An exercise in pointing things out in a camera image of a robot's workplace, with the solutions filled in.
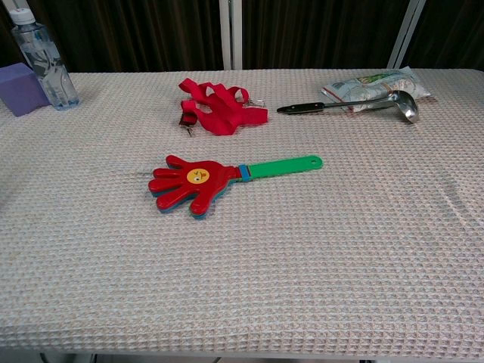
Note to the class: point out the printed plastic snack packet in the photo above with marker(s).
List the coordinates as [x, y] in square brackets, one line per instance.
[370, 87]

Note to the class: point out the beige waffle tablecloth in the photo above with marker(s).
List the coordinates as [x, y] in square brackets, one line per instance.
[242, 264]

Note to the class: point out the white frame post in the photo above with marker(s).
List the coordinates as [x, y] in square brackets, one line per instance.
[406, 30]
[230, 34]

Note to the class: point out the purple foam cube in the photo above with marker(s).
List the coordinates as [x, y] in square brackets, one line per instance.
[19, 89]

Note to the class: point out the black pleated curtain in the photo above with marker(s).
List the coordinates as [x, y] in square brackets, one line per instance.
[151, 34]

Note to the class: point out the clear plastic water bottle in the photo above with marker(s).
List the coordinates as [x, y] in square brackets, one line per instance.
[47, 64]

